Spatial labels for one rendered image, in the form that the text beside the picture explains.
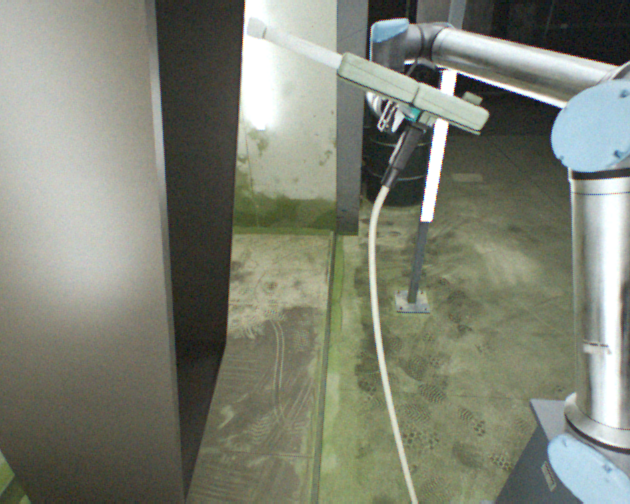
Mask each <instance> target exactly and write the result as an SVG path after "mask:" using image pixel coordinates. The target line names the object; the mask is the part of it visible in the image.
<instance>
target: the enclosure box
mask: <svg viewBox="0 0 630 504"><path fill-rule="evenodd" d="M245 17H246V0H0V451H1V453H2V454H3V456H4V458H5V460H6V461H7V463H8V465H9V466H10V468H11V470H12V472H13V473H14V475H15V477H16V478H17V480H18V482H19V484H20V485H21V487H22V489H23V490H24V492H25V494H26V496H27V497H28V499H29V501H30V502H31V504H187V501H188V497H189V493H190V489H191V485H192V481H193V477H194V473H195V469H196V465H197V461H198V457H199V453H200V449H201V445H202V441H203V437H204V433H205V429H206V425H207V421H208V417H209V413H210V409H211V405H212V401H213V397H214V393H215V389H216V385H217V381H218V377H219V373H220V369H221V365H222V361H223V357H224V353H225V349H226V345H227V333H228V315H229V298H230V280H231V263H232V245H233V227H234V210H235V192H236V175H237V157H238V140H239V122H240V105H241V87H242V70H243V52H244V35H245Z"/></svg>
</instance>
